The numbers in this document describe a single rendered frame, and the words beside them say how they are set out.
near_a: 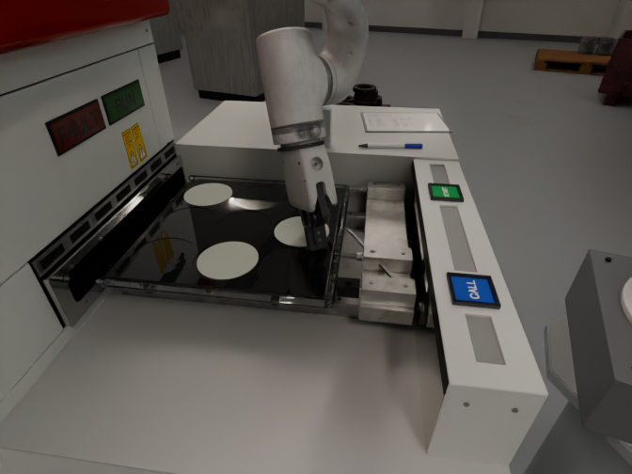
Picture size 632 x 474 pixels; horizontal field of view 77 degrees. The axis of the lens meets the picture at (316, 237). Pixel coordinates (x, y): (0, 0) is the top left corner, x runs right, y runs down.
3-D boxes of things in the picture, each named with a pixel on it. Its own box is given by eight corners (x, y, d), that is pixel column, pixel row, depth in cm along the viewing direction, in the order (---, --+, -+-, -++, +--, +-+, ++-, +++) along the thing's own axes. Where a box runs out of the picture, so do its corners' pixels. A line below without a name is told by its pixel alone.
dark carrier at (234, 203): (105, 278, 62) (104, 276, 61) (191, 181, 90) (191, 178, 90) (323, 300, 58) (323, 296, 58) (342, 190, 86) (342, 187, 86)
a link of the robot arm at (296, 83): (306, 122, 68) (260, 130, 62) (292, 39, 64) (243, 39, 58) (339, 117, 61) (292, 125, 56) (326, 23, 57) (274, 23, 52)
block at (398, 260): (361, 269, 66) (363, 255, 64) (362, 257, 69) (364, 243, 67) (410, 274, 65) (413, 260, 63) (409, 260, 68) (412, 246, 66)
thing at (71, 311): (62, 326, 60) (37, 279, 54) (181, 191, 96) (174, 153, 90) (72, 328, 60) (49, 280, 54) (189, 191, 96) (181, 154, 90)
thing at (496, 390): (426, 456, 47) (449, 385, 39) (404, 214, 92) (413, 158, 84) (509, 467, 46) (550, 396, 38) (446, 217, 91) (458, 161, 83)
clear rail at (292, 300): (94, 287, 61) (90, 280, 60) (99, 281, 62) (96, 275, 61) (333, 311, 57) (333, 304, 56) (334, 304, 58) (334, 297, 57)
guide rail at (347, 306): (122, 294, 70) (117, 281, 68) (128, 287, 71) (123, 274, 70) (410, 323, 64) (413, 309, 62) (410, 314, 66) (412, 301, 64)
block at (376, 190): (366, 198, 86) (367, 186, 84) (367, 191, 88) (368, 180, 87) (403, 201, 85) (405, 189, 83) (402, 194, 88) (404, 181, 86)
